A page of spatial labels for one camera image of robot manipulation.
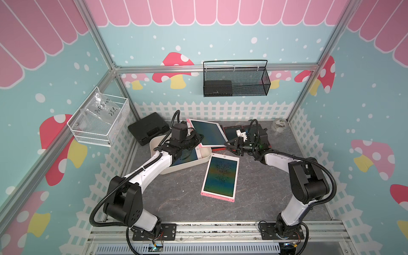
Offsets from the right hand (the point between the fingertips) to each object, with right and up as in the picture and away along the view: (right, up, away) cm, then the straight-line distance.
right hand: (225, 145), depth 85 cm
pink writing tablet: (-7, +7, +15) cm, 18 cm away
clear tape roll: (+43, +14, +31) cm, 55 cm away
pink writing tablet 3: (-2, -19, +7) cm, 20 cm away
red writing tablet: (-2, -3, +18) cm, 19 cm away
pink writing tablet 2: (-18, -4, -11) cm, 22 cm away
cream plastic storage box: (-11, -5, +18) cm, 22 cm away
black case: (-50, +11, +23) cm, 57 cm away
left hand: (-11, +4, -2) cm, 12 cm away
